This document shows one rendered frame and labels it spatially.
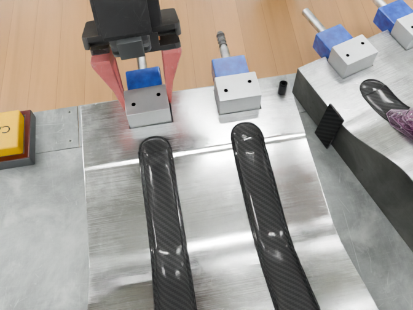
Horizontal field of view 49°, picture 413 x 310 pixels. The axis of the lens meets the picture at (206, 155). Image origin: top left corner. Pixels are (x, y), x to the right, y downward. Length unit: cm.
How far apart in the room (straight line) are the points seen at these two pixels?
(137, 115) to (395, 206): 32
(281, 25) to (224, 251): 43
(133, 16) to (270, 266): 27
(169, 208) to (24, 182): 23
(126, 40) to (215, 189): 19
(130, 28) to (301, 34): 41
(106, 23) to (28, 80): 36
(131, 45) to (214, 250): 22
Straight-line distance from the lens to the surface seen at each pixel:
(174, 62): 50
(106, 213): 50
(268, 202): 50
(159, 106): 52
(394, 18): 72
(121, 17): 40
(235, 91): 53
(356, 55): 64
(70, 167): 64
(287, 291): 45
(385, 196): 59
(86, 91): 71
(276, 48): 74
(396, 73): 67
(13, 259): 61
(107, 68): 50
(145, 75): 57
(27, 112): 68
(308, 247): 48
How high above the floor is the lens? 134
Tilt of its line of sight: 61 degrees down
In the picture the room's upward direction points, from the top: 2 degrees counter-clockwise
